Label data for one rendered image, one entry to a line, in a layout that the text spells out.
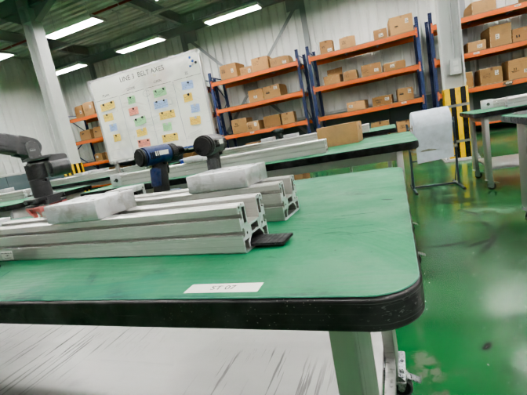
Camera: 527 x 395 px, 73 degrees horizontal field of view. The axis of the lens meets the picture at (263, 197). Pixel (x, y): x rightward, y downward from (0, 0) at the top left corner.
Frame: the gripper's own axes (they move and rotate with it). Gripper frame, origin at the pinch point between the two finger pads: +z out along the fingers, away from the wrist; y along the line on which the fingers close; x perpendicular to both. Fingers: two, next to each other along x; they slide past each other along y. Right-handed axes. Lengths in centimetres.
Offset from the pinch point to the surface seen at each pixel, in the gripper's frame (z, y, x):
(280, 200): -3, -8, -83
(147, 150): -17.2, 11.6, -35.0
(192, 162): 1, 140, 36
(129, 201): -8, -17, -51
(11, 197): 10, 160, 276
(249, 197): -6, -19, -81
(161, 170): -10.2, 15.2, -35.5
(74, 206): -10, -26, -44
